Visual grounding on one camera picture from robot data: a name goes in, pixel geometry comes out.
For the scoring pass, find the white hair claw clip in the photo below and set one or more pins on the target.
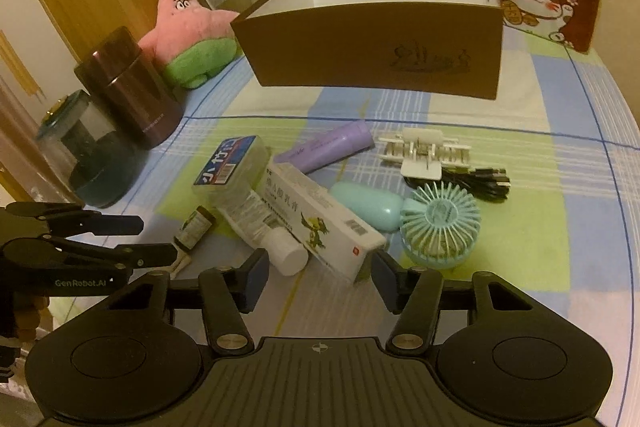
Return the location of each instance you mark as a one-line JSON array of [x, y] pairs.
[[420, 142]]

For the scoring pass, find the clear case with blue label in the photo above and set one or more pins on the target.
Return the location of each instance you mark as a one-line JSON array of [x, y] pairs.
[[225, 167]]

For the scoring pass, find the brown cardboard box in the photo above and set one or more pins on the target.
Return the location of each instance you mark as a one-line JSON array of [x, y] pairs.
[[350, 47]]

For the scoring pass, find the white ointment carton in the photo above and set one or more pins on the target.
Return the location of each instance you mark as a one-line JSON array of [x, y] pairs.
[[310, 217]]

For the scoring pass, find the cream plastic stick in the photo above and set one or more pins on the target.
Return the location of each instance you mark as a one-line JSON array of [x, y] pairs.
[[181, 263]]

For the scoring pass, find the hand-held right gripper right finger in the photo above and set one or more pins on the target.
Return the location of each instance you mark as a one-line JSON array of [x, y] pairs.
[[382, 279]]

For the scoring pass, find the mint handheld fan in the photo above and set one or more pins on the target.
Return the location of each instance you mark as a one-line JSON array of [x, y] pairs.
[[440, 227]]

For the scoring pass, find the small brown bottle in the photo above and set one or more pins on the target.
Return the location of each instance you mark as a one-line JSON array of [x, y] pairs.
[[192, 232]]

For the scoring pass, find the purple tube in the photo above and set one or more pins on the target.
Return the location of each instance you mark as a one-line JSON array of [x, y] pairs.
[[325, 147]]

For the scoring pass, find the pink starfish plush toy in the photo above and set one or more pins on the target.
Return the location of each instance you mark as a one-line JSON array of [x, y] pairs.
[[190, 27]]

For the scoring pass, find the white capped tube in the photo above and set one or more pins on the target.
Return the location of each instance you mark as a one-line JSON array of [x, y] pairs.
[[285, 254]]

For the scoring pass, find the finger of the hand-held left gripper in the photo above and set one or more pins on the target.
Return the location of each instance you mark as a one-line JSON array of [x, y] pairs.
[[110, 225], [150, 256]]

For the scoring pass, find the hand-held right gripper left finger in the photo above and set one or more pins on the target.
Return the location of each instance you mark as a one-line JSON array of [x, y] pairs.
[[257, 277]]

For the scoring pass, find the glass jar with dark lid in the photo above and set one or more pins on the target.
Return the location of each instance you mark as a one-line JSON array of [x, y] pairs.
[[90, 157]]

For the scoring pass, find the maroon metal canister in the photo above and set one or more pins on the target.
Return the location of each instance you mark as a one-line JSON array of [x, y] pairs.
[[130, 97]]

